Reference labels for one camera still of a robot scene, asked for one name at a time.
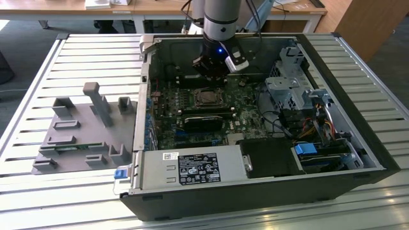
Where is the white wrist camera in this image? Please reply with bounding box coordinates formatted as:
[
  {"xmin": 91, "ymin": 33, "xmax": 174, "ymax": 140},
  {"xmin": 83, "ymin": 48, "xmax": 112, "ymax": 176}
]
[{"xmin": 224, "ymin": 45, "xmax": 250, "ymax": 72}]

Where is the green motherboard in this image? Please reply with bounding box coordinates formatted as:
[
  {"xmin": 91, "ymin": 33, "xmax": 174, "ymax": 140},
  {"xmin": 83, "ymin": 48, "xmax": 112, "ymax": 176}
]
[{"xmin": 149, "ymin": 74, "xmax": 269, "ymax": 150}]

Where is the wooden desk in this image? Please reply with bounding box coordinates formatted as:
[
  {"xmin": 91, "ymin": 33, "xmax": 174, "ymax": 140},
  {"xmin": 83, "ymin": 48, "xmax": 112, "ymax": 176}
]
[
  {"xmin": 0, "ymin": 0, "xmax": 144, "ymax": 33},
  {"xmin": 133, "ymin": 0, "xmax": 329, "ymax": 34}
]

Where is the grey parts rack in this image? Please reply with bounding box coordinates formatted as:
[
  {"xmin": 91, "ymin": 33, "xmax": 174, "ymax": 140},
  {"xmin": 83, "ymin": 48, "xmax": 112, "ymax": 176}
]
[{"xmin": 31, "ymin": 81, "xmax": 139, "ymax": 175}]

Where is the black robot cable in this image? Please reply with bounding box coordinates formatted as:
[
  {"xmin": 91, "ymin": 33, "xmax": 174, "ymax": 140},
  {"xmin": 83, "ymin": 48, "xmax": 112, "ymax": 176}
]
[{"xmin": 245, "ymin": 0, "xmax": 264, "ymax": 40}]

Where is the metal socket cover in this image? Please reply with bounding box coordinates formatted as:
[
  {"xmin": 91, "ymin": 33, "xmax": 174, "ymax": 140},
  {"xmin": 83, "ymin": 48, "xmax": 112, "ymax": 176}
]
[{"xmin": 193, "ymin": 90, "xmax": 224, "ymax": 107}]

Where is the CPU socket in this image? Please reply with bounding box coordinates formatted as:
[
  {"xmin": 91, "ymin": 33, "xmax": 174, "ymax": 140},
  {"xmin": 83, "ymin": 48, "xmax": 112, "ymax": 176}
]
[{"xmin": 189, "ymin": 87, "xmax": 226, "ymax": 109}]

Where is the wooden cabinet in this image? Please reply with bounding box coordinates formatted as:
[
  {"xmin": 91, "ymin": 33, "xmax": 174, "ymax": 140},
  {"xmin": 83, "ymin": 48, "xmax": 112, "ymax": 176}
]
[{"xmin": 314, "ymin": 0, "xmax": 409, "ymax": 62}]

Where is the black graphics card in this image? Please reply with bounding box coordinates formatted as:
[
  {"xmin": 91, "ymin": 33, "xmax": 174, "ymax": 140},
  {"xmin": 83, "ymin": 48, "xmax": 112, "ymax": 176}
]
[{"xmin": 182, "ymin": 115, "xmax": 224, "ymax": 134}]

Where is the pale blue teach pendant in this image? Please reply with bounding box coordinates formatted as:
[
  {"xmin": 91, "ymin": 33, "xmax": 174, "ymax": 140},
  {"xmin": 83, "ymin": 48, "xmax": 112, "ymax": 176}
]
[{"xmin": 245, "ymin": 0, "xmax": 274, "ymax": 32}]

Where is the silver CPU with green rim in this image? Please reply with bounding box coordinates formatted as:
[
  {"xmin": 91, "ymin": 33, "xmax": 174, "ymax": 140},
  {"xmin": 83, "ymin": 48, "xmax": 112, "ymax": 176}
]
[{"xmin": 197, "ymin": 92, "xmax": 220, "ymax": 104}]

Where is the coloured power wire bundle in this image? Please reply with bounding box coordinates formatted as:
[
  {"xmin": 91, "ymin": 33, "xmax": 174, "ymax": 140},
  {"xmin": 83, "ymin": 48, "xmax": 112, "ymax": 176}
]
[{"xmin": 300, "ymin": 103, "xmax": 338, "ymax": 144}]

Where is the open black PC case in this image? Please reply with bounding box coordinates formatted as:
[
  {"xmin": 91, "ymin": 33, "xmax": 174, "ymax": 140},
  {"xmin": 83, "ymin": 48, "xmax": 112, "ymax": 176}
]
[{"xmin": 119, "ymin": 33, "xmax": 402, "ymax": 222}]

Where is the green RAM stick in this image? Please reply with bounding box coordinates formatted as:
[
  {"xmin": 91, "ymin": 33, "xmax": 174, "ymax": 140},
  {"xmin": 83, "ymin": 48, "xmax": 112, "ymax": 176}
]
[{"xmin": 56, "ymin": 143, "xmax": 105, "ymax": 152}]

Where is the blue disk carrier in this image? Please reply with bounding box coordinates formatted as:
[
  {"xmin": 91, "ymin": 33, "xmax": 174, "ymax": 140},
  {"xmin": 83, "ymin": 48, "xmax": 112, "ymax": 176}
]
[{"xmin": 293, "ymin": 142, "xmax": 318, "ymax": 157}]

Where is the metal drive cage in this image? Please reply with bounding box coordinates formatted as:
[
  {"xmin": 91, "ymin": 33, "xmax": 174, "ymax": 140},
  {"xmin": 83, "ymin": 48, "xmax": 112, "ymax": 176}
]
[{"xmin": 264, "ymin": 46, "xmax": 330, "ymax": 111}]

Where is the grey power supply unit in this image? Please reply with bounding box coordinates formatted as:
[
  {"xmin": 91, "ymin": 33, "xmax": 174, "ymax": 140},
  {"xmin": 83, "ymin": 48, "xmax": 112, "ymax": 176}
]
[{"xmin": 136, "ymin": 149, "xmax": 253, "ymax": 190}]

